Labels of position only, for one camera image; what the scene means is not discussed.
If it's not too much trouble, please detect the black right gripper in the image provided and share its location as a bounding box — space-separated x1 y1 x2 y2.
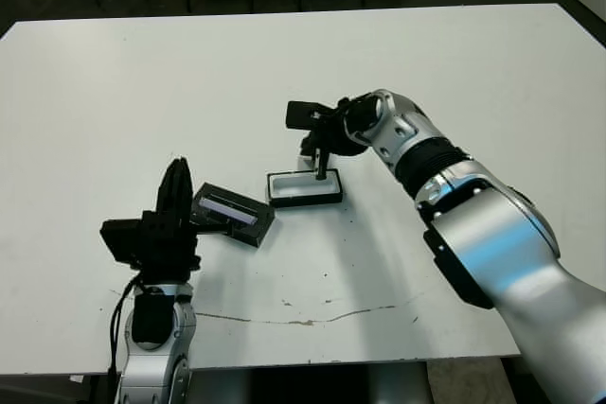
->
300 98 366 182

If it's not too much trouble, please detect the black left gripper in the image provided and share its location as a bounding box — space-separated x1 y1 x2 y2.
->
134 157 233 283

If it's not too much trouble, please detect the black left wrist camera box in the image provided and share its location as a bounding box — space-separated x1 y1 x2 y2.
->
98 218 146 267

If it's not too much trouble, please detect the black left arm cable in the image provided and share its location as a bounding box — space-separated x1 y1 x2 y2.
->
108 278 138 377

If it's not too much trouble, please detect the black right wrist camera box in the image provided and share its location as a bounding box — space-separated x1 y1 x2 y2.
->
285 99 333 132

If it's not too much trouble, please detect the black box base white inset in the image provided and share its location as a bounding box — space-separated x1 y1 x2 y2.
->
266 167 344 209

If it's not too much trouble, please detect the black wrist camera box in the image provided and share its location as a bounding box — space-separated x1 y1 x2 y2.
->
98 218 146 267
285 99 333 132

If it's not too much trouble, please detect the black robot pelvis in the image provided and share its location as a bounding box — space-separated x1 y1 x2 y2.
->
250 365 375 404

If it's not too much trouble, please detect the black box lid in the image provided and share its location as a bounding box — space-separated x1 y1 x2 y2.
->
191 181 276 249

